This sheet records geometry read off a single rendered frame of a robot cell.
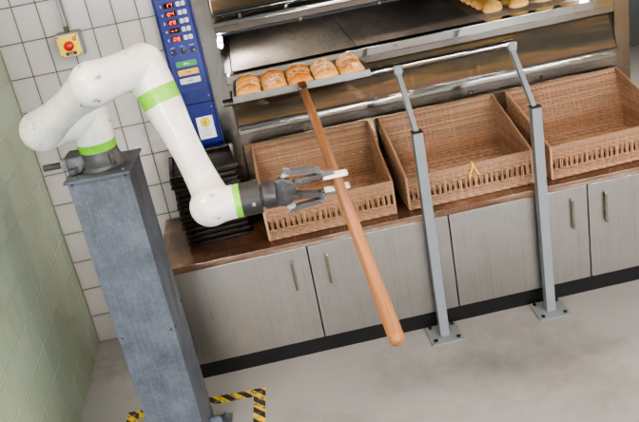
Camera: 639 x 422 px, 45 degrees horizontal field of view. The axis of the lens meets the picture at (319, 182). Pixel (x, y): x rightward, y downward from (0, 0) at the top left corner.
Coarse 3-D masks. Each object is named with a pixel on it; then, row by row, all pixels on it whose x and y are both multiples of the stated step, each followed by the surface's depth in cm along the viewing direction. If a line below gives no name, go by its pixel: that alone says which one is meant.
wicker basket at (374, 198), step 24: (264, 144) 356; (288, 144) 357; (312, 144) 357; (336, 144) 358; (360, 144) 359; (264, 168) 357; (360, 168) 360; (384, 168) 327; (360, 192) 320; (384, 192) 321; (264, 216) 318; (288, 216) 320; (312, 216) 336; (336, 216) 323; (360, 216) 324
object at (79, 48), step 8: (64, 32) 327; (72, 32) 323; (80, 32) 328; (56, 40) 323; (64, 40) 324; (72, 40) 324; (80, 40) 325; (64, 48) 325; (80, 48) 326; (64, 56) 326; (72, 56) 327
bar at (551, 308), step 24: (480, 48) 317; (384, 72) 315; (528, 96) 309; (432, 216) 316; (432, 240) 320; (432, 264) 325; (552, 288) 337; (552, 312) 340; (432, 336) 339; (456, 336) 336
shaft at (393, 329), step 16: (304, 96) 285; (320, 128) 249; (320, 144) 236; (336, 192) 203; (352, 208) 190; (352, 224) 182; (368, 256) 166; (368, 272) 161; (384, 288) 154; (384, 304) 148; (384, 320) 144; (400, 336) 139
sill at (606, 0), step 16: (592, 0) 354; (608, 0) 355; (512, 16) 353; (528, 16) 353; (544, 16) 354; (432, 32) 352; (448, 32) 351; (464, 32) 352; (352, 48) 351; (368, 48) 349; (384, 48) 350; (400, 48) 351; (272, 64) 351; (288, 64) 347; (304, 64) 348
